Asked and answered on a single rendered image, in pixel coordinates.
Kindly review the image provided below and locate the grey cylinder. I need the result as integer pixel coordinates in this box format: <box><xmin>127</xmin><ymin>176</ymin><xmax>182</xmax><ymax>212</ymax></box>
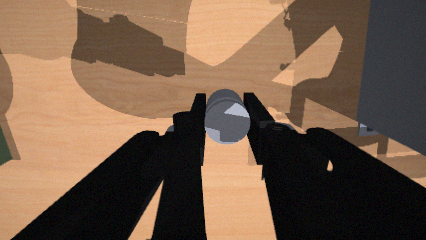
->
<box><xmin>204</xmin><ymin>89</ymin><xmax>250</xmax><ymax>145</ymax></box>

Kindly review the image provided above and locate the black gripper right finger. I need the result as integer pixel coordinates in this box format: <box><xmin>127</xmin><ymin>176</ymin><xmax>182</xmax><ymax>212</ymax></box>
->
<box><xmin>243</xmin><ymin>92</ymin><xmax>426</xmax><ymax>240</ymax></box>

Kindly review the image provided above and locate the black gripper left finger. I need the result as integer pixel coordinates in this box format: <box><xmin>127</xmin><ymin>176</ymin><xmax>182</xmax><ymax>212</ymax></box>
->
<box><xmin>11</xmin><ymin>93</ymin><xmax>207</xmax><ymax>240</ymax></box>

